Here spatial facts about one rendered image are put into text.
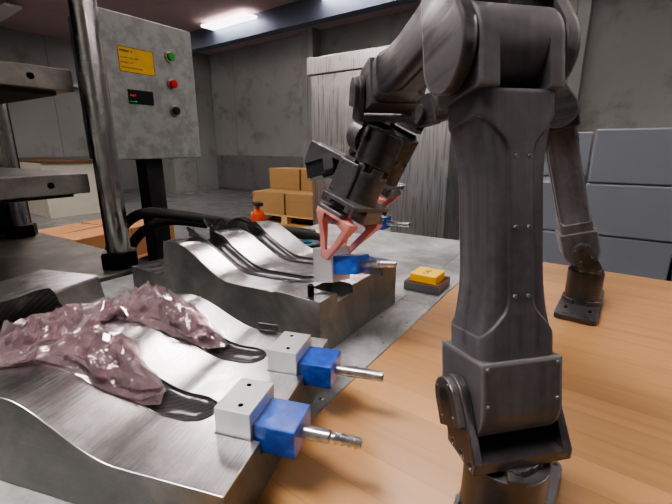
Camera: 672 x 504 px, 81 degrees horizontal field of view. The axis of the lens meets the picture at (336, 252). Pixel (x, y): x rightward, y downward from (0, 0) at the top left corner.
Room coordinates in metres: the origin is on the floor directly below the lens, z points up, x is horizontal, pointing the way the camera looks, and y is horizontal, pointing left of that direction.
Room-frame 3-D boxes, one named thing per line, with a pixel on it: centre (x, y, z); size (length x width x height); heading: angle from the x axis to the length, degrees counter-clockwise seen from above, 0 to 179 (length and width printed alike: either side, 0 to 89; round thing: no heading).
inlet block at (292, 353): (0.41, 0.01, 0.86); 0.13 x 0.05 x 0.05; 74
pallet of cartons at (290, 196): (5.98, 0.54, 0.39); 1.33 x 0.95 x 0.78; 55
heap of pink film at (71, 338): (0.44, 0.28, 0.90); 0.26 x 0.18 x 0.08; 74
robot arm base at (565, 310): (0.74, -0.49, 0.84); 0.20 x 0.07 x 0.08; 143
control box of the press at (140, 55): (1.34, 0.62, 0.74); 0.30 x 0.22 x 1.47; 146
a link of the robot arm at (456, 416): (0.27, -0.13, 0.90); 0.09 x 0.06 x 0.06; 102
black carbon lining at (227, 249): (0.76, 0.15, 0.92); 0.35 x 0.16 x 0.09; 56
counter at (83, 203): (7.28, 5.31, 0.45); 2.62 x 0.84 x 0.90; 53
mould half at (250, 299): (0.78, 0.16, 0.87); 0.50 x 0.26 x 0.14; 56
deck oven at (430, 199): (4.20, -0.67, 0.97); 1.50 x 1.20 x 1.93; 55
